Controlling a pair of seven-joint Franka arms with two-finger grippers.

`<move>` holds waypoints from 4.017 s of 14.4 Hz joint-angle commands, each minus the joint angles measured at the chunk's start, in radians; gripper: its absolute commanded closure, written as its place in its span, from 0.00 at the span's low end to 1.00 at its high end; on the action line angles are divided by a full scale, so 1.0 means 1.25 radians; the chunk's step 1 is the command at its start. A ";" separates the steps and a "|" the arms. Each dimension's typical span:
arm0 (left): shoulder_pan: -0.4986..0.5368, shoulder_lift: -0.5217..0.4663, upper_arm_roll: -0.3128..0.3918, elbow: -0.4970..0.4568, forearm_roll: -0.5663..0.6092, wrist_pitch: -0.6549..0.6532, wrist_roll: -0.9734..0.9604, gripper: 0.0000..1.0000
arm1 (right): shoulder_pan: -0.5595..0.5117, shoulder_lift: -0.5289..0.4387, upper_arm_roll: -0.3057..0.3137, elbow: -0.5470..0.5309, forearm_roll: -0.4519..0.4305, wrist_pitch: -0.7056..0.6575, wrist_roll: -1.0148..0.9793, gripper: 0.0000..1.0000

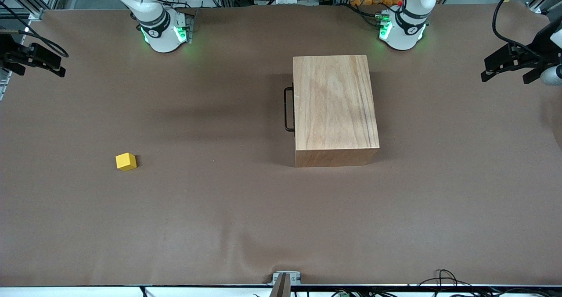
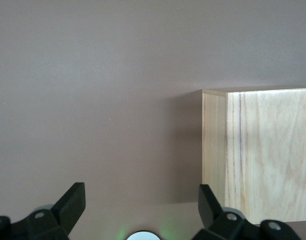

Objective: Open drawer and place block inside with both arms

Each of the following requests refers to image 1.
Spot black cable bundle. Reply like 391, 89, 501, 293
417, 269, 473, 289

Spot aluminium table side rail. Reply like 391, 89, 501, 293
0, 67, 10, 101

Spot yellow cube block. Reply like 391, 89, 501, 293
115, 152, 137, 172

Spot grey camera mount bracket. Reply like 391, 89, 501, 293
271, 271, 302, 297

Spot wooden drawer cabinet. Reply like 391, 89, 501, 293
292, 55, 380, 168

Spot black base cables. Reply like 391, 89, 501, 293
345, 3, 391, 29

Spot metal base bracket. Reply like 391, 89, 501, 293
176, 7, 198, 43

